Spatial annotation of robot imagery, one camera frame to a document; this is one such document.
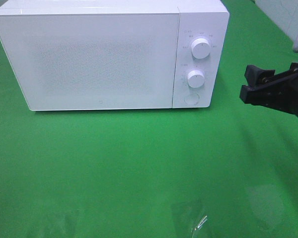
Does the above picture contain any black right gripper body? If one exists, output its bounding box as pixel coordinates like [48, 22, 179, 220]
[277, 62, 298, 118]

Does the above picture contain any white microwave door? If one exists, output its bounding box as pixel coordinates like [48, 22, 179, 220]
[0, 14, 179, 111]

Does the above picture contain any white microwave knob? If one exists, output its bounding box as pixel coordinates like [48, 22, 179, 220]
[187, 70, 205, 88]
[191, 37, 211, 60]

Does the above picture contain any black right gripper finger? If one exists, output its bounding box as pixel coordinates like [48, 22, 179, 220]
[239, 85, 281, 111]
[244, 64, 293, 87]

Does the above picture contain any round white door release button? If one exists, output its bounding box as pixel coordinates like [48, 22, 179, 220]
[184, 93, 200, 105]

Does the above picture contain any white microwave oven body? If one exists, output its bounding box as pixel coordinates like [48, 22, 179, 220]
[0, 0, 229, 109]

